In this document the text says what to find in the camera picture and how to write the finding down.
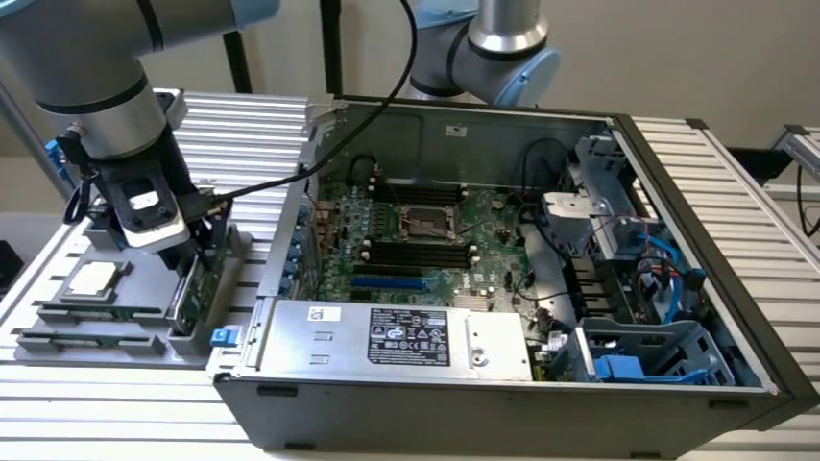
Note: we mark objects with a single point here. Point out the black power supply label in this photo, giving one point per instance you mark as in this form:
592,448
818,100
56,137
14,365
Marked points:
409,338

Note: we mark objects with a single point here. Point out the black stand pole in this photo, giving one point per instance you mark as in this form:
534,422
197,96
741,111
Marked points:
237,62
330,48

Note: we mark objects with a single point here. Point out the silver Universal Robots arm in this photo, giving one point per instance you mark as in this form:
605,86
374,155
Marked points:
82,86

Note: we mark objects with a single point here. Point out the blue plastic clip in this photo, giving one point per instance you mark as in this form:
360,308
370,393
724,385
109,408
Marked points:
617,369

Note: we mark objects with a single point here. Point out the blue expansion slot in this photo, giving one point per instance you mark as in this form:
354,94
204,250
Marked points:
386,283

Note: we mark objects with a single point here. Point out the black open PC case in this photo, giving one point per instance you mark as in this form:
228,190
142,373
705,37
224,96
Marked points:
486,413

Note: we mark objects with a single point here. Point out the silver power supply unit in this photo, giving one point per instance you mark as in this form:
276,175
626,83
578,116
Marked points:
345,350

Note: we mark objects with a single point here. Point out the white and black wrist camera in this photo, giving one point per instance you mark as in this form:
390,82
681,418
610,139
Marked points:
150,216

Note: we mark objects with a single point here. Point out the white barcode sticker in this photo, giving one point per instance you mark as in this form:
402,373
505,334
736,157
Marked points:
324,314

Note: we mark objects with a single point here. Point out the grey parts rack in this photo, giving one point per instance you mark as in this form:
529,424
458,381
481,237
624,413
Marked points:
121,355

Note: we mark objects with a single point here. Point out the black RAM slot bank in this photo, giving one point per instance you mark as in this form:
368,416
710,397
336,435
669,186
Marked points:
418,254
418,194

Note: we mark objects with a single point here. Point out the metal CPU socket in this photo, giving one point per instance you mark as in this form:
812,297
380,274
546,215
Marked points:
428,222

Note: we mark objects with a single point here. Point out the silver CPU chip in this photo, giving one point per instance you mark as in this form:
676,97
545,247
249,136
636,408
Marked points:
98,279

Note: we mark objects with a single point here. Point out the green graphics card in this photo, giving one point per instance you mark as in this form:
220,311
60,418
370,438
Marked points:
205,298

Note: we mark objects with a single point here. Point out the green motherboard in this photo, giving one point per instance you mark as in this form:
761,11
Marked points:
493,259

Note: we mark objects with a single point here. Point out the blue case latch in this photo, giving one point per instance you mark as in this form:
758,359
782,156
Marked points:
224,336

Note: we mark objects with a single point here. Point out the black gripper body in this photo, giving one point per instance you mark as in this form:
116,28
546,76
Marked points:
189,182

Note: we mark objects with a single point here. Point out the black box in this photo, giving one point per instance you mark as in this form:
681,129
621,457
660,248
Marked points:
9,264

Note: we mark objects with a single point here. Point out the grey plastic drive bay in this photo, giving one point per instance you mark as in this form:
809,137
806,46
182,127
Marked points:
672,350

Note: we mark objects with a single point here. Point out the silver chipset heat sink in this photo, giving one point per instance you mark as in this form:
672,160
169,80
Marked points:
472,302

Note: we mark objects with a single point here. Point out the metal disk bay cage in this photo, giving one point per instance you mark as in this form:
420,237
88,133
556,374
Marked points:
601,211

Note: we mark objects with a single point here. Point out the green RAM stick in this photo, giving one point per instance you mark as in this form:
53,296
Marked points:
96,313
82,341

